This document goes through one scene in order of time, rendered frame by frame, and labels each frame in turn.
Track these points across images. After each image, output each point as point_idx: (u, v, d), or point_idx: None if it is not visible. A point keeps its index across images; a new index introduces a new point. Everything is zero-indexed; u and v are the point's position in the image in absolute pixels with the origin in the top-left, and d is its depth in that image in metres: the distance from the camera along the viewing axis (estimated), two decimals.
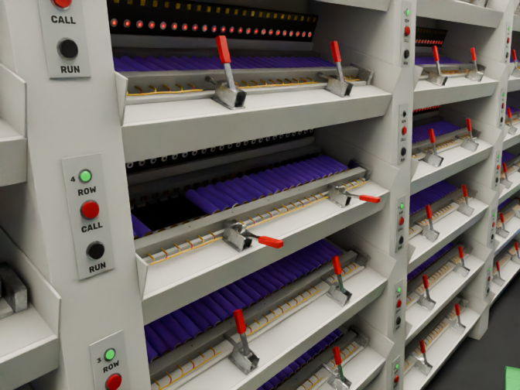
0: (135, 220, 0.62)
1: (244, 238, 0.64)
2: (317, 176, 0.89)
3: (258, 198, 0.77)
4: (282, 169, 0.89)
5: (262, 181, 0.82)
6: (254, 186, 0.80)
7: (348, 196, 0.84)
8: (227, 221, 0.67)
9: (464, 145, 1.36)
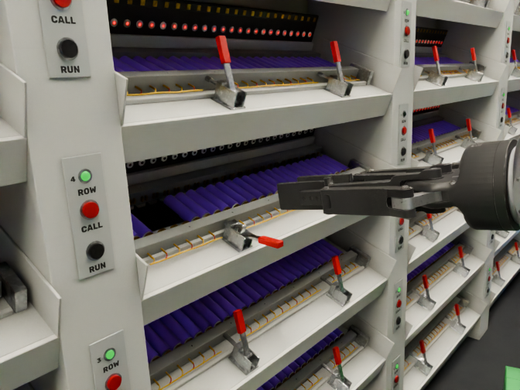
0: (135, 220, 0.62)
1: (244, 238, 0.64)
2: None
3: (258, 198, 0.77)
4: (282, 169, 0.89)
5: (262, 181, 0.82)
6: (254, 186, 0.80)
7: None
8: (227, 221, 0.67)
9: (464, 145, 1.36)
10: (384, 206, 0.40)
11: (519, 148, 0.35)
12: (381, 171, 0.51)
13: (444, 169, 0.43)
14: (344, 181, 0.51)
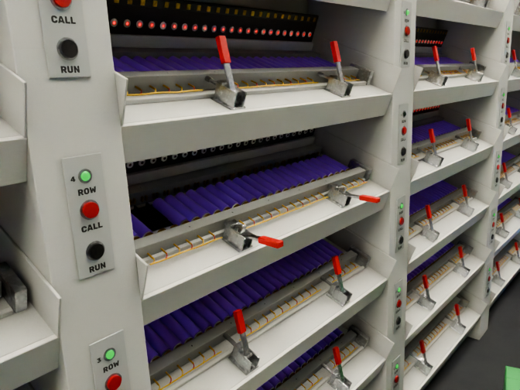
0: (135, 220, 0.62)
1: (244, 238, 0.64)
2: (317, 176, 0.89)
3: (258, 198, 0.77)
4: (282, 169, 0.89)
5: (262, 181, 0.82)
6: (254, 186, 0.80)
7: (348, 196, 0.84)
8: (227, 221, 0.67)
9: (464, 145, 1.36)
10: None
11: None
12: None
13: None
14: None
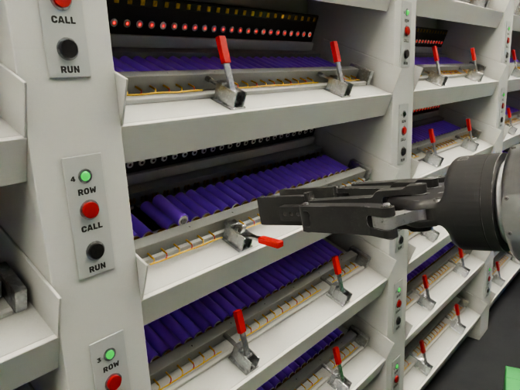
0: (135, 220, 0.62)
1: (244, 238, 0.64)
2: (317, 176, 0.89)
3: None
4: (282, 169, 0.89)
5: (262, 181, 0.82)
6: (254, 186, 0.80)
7: None
8: (227, 221, 0.67)
9: (464, 145, 1.36)
10: (365, 225, 0.37)
11: (508, 164, 0.32)
12: (367, 183, 0.48)
13: (430, 183, 0.40)
14: (327, 194, 0.48)
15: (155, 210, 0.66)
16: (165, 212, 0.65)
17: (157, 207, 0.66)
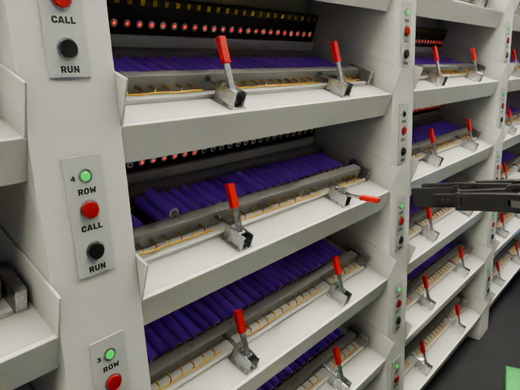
0: None
1: (244, 238, 0.64)
2: (311, 172, 0.90)
3: (251, 193, 0.78)
4: (276, 165, 0.89)
5: (256, 177, 0.82)
6: (248, 182, 0.81)
7: (348, 196, 0.84)
8: (218, 214, 0.68)
9: (464, 145, 1.36)
10: None
11: None
12: (471, 208, 0.66)
13: None
14: None
15: (148, 205, 0.66)
16: (155, 205, 0.66)
17: (148, 200, 0.67)
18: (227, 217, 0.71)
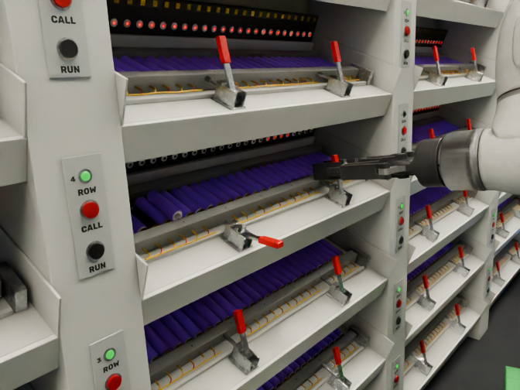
0: None
1: (244, 238, 0.64)
2: (311, 172, 0.90)
3: (251, 193, 0.78)
4: (276, 165, 0.89)
5: (256, 177, 0.83)
6: (248, 182, 0.81)
7: (340, 186, 0.85)
8: (227, 221, 0.67)
9: None
10: None
11: None
12: (354, 178, 0.78)
13: (408, 174, 0.75)
14: None
15: (149, 206, 0.66)
16: (159, 207, 0.65)
17: (152, 203, 0.67)
18: (229, 218, 0.71)
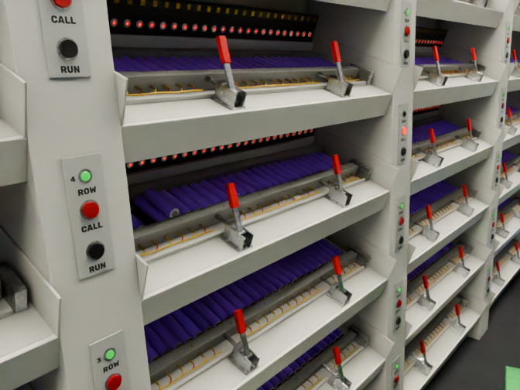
0: None
1: (244, 238, 0.64)
2: (311, 172, 0.90)
3: (251, 193, 0.78)
4: (276, 165, 0.89)
5: (256, 177, 0.83)
6: (248, 182, 0.81)
7: (340, 186, 0.85)
8: (218, 214, 0.68)
9: (464, 145, 1.36)
10: None
11: None
12: None
13: None
14: None
15: (148, 205, 0.66)
16: (155, 205, 0.66)
17: (148, 200, 0.67)
18: (227, 217, 0.71)
